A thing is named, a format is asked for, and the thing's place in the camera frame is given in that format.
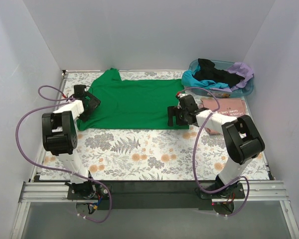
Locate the green t shirt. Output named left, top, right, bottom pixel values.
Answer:
left=77, top=68, right=184, bottom=131

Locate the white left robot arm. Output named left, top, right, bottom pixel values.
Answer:
left=41, top=85, right=101, bottom=199

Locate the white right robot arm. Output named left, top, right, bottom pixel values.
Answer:
left=167, top=93, right=265, bottom=198

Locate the teal t shirt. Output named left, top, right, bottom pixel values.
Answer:
left=181, top=70, right=231, bottom=92

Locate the black t shirt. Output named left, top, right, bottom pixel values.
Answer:
left=193, top=58, right=245, bottom=88

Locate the folded pink t shirt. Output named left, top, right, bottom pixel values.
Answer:
left=201, top=97, right=247, bottom=135

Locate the teal plastic laundry basket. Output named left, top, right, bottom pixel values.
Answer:
left=188, top=60, right=254, bottom=98

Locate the lavender t shirt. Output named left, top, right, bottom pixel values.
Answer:
left=211, top=62, right=254, bottom=92

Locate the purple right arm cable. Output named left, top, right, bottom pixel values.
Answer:
left=175, top=87, right=252, bottom=218

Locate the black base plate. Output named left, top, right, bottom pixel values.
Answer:
left=65, top=181, right=245, bottom=213

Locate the aluminium frame rail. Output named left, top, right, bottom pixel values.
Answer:
left=19, top=180, right=289, bottom=203

